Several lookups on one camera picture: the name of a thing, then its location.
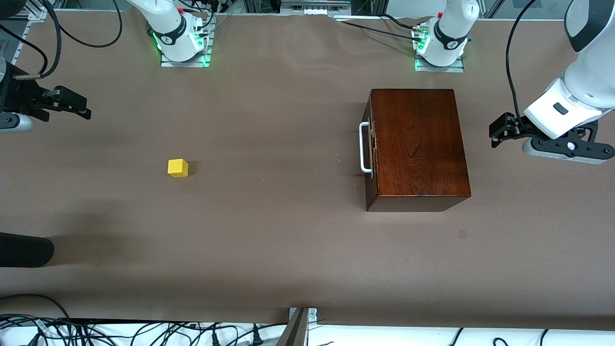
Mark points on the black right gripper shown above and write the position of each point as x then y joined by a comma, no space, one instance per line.
18,97

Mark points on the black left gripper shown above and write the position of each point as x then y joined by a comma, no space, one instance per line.
520,126

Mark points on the yellow wooden block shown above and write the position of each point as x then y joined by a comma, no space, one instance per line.
177,168

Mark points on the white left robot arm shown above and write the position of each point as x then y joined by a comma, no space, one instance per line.
451,29

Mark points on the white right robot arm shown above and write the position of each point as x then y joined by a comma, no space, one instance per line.
168,26

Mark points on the dark wooden drawer cabinet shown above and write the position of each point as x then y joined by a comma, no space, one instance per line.
418,144

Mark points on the black ribbed cylinder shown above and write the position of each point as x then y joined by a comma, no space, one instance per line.
24,250

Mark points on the silver equipment box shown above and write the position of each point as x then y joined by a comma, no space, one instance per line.
314,6

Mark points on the brown table cover sheet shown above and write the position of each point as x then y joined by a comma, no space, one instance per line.
269,230

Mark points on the black power plug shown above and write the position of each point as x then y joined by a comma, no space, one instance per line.
257,338
215,339

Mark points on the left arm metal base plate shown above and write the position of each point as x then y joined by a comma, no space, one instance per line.
439,69

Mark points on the aluminium table frame rail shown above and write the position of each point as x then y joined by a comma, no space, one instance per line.
38,14

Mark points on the metal corner bracket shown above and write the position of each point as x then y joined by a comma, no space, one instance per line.
312,315

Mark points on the dark aluminium frame profile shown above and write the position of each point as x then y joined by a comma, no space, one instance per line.
293,334

